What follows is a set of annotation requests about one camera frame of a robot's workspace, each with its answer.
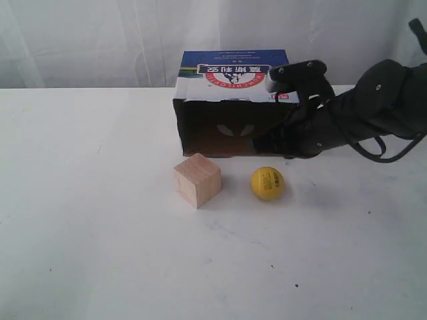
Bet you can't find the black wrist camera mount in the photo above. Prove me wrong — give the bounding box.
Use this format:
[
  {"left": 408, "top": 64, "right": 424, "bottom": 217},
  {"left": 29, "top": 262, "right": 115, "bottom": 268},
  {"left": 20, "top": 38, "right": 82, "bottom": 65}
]
[{"left": 265, "top": 60, "right": 335, "bottom": 106}]

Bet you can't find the black cable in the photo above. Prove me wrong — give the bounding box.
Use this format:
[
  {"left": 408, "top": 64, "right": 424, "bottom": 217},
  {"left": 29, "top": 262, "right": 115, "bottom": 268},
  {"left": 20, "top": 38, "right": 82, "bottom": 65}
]
[{"left": 346, "top": 18, "right": 427, "bottom": 164}]

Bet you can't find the light wooden cube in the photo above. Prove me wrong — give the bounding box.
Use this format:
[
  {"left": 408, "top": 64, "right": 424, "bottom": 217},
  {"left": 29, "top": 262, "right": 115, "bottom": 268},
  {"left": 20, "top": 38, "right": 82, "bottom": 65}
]
[{"left": 173, "top": 153, "right": 222, "bottom": 209}]

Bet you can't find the blue white cardboard box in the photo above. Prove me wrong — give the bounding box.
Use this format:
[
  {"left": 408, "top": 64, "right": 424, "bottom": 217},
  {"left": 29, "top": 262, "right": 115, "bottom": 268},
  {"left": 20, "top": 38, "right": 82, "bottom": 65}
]
[{"left": 173, "top": 49, "right": 298, "bottom": 157}]

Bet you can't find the white backdrop curtain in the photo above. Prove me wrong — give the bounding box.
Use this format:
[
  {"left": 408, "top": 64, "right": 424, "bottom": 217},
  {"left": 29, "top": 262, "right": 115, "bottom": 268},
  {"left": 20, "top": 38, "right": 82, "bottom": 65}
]
[{"left": 1, "top": 1, "right": 426, "bottom": 89}]

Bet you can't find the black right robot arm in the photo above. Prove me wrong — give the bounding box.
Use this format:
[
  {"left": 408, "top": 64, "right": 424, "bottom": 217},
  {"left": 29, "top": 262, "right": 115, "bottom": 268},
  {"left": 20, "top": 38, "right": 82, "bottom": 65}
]
[{"left": 253, "top": 59, "right": 426, "bottom": 163}]

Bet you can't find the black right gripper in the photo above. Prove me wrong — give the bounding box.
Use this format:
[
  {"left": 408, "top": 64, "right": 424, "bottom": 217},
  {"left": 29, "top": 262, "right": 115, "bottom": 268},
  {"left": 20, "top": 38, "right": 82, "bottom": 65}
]
[{"left": 253, "top": 95, "right": 354, "bottom": 159}]

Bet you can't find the yellow ball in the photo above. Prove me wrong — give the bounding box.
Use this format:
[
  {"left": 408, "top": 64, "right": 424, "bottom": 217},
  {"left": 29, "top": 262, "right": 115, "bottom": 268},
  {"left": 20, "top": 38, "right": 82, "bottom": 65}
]
[{"left": 250, "top": 167, "right": 286, "bottom": 201}]

